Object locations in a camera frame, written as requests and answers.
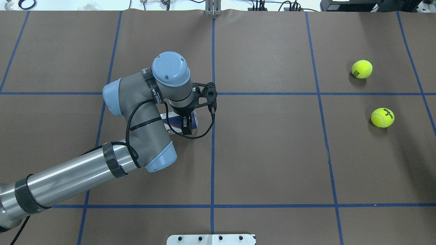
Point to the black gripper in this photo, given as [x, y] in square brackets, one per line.
[182, 111]

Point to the white blue tennis ball can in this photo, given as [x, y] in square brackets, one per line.
[175, 121]

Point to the yellow tennis ball Roland Garros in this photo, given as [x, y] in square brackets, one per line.
[362, 69]

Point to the yellow tennis ball Wilson 3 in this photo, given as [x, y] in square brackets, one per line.
[382, 117]

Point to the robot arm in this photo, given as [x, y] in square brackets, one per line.
[146, 143]

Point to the brown paper table cover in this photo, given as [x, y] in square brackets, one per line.
[293, 158]

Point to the aluminium frame post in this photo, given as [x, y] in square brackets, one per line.
[213, 8]

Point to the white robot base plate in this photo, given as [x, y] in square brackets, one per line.
[212, 239]

